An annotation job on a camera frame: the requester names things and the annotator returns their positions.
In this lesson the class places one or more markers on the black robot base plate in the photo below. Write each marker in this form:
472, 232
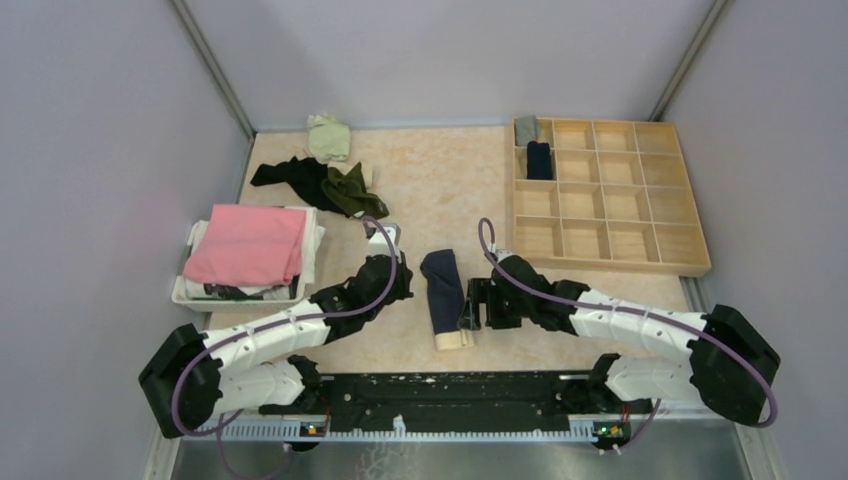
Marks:
457, 402

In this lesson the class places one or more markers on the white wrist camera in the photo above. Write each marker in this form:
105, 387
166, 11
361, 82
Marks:
383, 242
499, 255

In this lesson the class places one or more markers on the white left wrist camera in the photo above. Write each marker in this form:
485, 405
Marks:
383, 242

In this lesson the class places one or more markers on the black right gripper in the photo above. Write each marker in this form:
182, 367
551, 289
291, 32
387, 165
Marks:
483, 290

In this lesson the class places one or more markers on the white perforated plastic basket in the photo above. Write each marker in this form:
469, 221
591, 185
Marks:
186, 294

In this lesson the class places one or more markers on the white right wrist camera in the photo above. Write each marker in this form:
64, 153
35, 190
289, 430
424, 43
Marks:
499, 255

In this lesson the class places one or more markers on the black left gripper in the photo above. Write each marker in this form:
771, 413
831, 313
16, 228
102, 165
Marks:
405, 277

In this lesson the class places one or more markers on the wooden compartment tray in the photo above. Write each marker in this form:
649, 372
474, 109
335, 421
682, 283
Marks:
621, 200

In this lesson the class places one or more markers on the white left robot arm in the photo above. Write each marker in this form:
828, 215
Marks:
195, 375

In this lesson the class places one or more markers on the grey underwear white waistband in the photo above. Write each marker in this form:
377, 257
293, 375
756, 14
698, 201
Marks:
526, 129

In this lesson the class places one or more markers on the dark green underwear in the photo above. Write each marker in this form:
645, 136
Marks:
348, 193

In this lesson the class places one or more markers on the navy orange underwear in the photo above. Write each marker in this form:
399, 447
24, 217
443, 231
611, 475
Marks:
539, 161

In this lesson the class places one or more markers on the black underwear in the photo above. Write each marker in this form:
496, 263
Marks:
304, 176

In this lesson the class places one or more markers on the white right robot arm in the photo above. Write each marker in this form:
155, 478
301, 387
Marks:
716, 358

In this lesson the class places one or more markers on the white folded cloth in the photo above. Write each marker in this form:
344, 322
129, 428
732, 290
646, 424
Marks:
313, 236

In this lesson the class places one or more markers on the light green underwear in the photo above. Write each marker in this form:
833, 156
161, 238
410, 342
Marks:
328, 139

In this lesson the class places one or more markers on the aluminium frame rail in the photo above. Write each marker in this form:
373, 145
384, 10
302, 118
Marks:
673, 441

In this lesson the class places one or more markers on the navy underwear cream waistband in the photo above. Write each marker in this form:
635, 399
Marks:
445, 297

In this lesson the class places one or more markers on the pink folded cloth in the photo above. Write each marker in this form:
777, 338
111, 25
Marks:
247, 245

